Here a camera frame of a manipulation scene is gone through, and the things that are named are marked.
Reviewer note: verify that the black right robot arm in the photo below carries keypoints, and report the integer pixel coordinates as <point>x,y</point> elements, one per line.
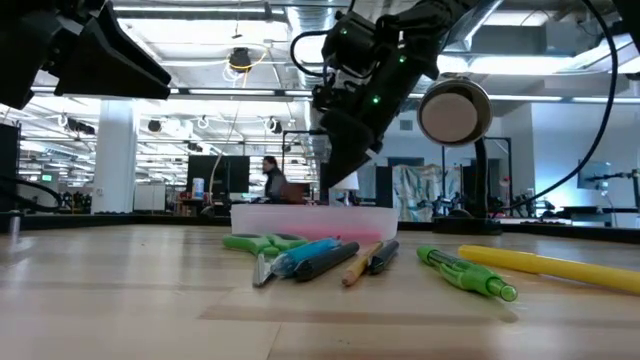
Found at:
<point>430,20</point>

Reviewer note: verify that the blue pen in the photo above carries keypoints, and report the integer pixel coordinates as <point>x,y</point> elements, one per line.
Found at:
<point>310,251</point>

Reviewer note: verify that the black desk lamp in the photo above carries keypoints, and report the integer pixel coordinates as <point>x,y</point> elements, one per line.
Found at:
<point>455,117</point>

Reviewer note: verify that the person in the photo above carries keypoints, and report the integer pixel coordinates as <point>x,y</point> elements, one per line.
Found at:
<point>275,182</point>

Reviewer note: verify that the green clear pen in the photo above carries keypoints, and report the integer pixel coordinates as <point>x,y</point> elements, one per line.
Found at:
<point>470,277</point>

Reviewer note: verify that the marbled patterned sheet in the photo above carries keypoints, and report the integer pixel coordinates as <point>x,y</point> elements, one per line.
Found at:
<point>420,187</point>

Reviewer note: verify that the yellow wooden pencil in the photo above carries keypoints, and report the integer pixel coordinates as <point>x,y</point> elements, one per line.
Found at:
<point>360,265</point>

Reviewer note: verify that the yellow highlighter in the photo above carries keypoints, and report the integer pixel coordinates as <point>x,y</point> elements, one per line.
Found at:
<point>550,267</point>

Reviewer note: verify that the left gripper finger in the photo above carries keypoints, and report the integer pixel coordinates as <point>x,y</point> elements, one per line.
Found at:
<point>120,70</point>

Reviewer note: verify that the white table lamp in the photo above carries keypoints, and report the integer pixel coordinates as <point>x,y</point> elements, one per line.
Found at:
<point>350,182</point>

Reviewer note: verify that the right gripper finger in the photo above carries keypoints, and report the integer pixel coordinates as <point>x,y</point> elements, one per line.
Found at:
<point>345,145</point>

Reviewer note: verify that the black pen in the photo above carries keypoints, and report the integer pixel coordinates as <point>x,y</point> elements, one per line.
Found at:
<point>384,256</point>
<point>325,261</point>

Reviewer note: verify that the white column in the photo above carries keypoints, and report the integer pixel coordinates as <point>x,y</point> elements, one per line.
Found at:
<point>115,160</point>

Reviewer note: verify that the black aluminium table frame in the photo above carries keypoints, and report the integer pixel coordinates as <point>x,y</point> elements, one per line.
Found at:
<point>125,220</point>

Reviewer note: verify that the white can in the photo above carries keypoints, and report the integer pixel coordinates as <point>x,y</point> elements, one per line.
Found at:
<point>198,189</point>

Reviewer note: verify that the clear pink-lidded supply box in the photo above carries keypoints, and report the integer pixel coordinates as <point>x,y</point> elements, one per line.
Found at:
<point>310,222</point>

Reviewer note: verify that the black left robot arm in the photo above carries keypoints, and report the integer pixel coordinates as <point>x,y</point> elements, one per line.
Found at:
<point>10,165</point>

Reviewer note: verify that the green scissors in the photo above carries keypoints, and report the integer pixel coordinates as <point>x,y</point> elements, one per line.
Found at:
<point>260,245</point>

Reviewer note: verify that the black computer monitor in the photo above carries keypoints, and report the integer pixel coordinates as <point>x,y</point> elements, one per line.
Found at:
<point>217,175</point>

